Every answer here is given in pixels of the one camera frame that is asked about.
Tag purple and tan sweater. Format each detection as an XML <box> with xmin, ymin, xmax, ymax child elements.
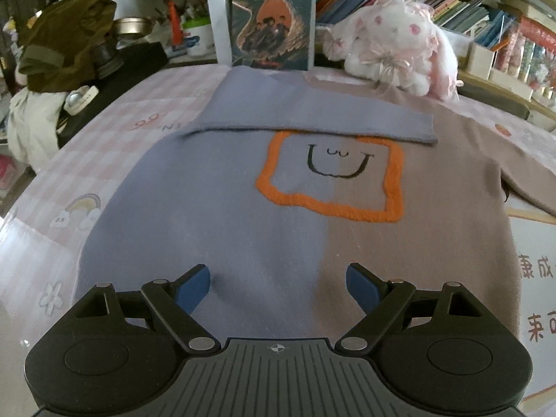
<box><xmin>75</xmin><ymin>67</ymin><xmax>555</xmax><ymax>339</ymax></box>

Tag white cloth garment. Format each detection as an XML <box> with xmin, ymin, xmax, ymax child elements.
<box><xmin>7</xmin><ymin>88</ymin><xmax>68</xmax><ymax>173</ymax></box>

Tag white wristwatch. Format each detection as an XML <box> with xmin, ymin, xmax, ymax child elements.
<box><xmin>64</xmin><ymin>86</ymin><xmax>99</xmax><ymax>116</ymax></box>

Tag white cardboard box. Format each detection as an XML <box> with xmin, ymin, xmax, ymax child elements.
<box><xmin>466</xmin><ymin>43</ymin><xmax>496</xmax><ymax>79</ymax></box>

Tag red boxed candy tubes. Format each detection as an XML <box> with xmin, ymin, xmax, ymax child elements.
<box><xmin>491</xmin><ymin>16</ymin><xmax>555</xmax><ymax>101</ymax></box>

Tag olive green garment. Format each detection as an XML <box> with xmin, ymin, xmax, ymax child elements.
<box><xmin>19</xmin><ymin>0</ymin><xmax>117</xmax><ymax>93</ymax></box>

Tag white pink plush bunny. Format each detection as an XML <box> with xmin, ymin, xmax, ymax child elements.
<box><xmin>322</xmin><ymin>0</ymin><xmax>463</xmax><ymax>101</ymax></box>

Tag white plastic pen cup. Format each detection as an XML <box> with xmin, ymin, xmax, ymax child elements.
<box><xmin>182</xmin><ymin>17</ymin><xmax>216</xmax><ymax>57</ymax></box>

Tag metal bowl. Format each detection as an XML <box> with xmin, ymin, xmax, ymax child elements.
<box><xmin>112</xmin><ymin>17</ymin><xmax>153</xmax><ymax>41</ymax></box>

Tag white metal bookshelf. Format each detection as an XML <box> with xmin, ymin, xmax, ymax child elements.
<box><xmin>173</xmin><ymin>0</ymin><xmax>555</xmax><ymax>117</ymax></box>

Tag Harry Potter book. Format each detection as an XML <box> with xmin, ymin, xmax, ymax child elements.
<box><xmin>230</xmin><ymin>0</ymin><xmax>316</xmax><ymax>71</ymax></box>

